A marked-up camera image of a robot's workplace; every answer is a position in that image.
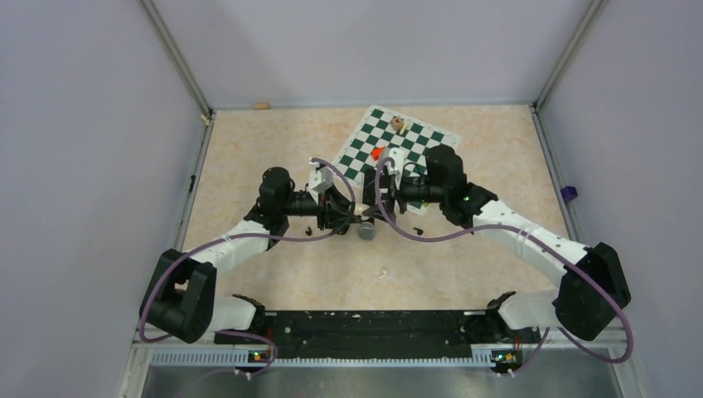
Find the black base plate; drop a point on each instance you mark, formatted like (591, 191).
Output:
(412, 334)

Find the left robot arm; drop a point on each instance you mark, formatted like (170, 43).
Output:
(181, 298)

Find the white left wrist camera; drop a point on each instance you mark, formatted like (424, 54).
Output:
(320, 178)

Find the wooden letter cube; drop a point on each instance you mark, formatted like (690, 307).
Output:
(397, 123)

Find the red toy brick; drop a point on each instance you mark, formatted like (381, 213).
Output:
(376, 153)

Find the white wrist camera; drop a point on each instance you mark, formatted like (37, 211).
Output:
(395, 160)
(320, 178)

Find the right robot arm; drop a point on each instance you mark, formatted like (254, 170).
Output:
(590, 290)

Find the black earbud case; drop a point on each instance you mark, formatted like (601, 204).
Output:
(342, 230)

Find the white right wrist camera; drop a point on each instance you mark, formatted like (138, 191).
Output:
(395, 160)

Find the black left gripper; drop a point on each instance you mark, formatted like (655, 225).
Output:
(334, 211)

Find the purple object outside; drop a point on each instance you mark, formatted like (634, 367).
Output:
(568, 193)

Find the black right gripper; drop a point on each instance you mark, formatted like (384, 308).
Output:
(389, 198)

